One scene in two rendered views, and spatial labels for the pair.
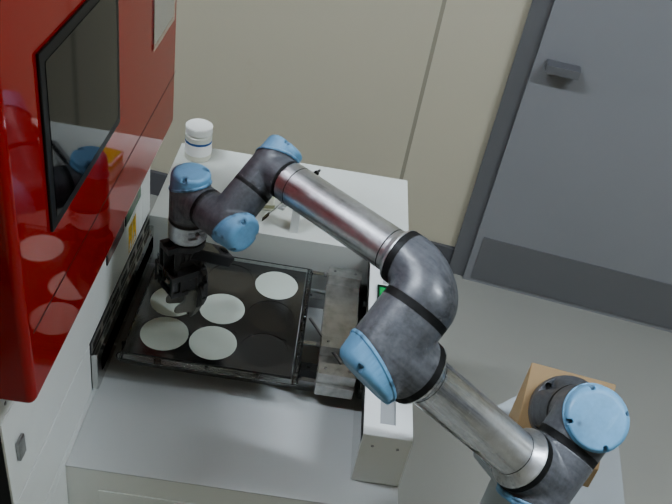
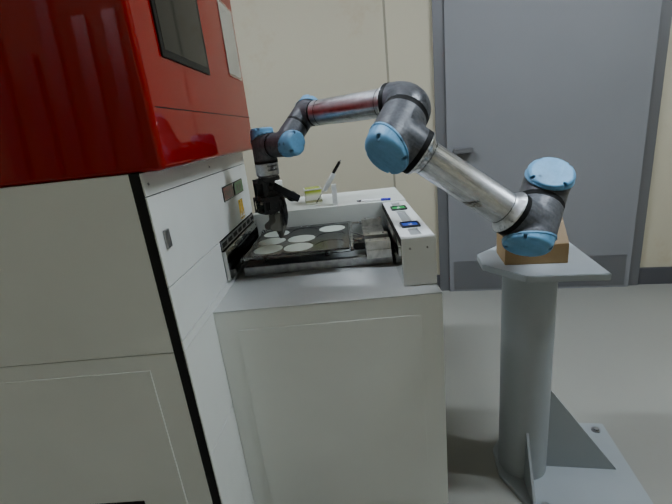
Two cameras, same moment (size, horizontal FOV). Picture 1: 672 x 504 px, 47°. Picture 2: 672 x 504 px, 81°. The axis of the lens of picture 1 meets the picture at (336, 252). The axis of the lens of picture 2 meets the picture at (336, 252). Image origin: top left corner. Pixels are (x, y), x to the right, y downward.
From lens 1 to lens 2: 0.81 m
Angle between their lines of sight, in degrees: 21
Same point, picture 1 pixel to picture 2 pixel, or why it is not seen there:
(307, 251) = (346, 212)
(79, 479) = (224, 324)
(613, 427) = (564, 172)
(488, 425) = (478, 175)
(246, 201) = (293, 125)
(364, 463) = (409, 267)
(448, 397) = (444, 155)
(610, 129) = (500, 175)
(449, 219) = not seen: hidden behind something
